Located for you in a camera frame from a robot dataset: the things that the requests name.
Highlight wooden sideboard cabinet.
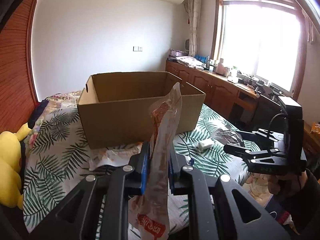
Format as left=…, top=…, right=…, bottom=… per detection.
left=165, top=60, right=320, bottom=160

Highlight white wall switch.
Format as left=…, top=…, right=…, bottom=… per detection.
left=133, top=46, right=143, bottom=51

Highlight palm leaf bed sheet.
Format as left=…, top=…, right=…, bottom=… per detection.
left=23, top=103, right=249, bottom=231

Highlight wooden wardrobe doors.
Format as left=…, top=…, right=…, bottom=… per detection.
left=1, top=0, right=39, bottom=132

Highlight floral quilt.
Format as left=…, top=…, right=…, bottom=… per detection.
left=35, top=90, right=82, bottom=115

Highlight brown cardboard box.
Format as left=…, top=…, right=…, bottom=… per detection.
left=78, top=72, right=206, bottom=149

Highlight yellow plush toy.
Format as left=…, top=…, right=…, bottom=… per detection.
left=0, top=123, right=31, bottom=209

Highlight person right hand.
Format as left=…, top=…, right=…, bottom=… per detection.
left=268, top=171, right=308, bottom=202

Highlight clear red snack packet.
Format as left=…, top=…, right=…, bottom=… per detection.
left=129, top=82, right=182, bottom=239

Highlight pink bottle on cabinet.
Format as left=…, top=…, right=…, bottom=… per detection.
left=216, top=58, right=225, bottom=75

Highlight patterned window curtain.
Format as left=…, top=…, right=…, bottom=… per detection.
left=188, top=0, right=201, bottom=56

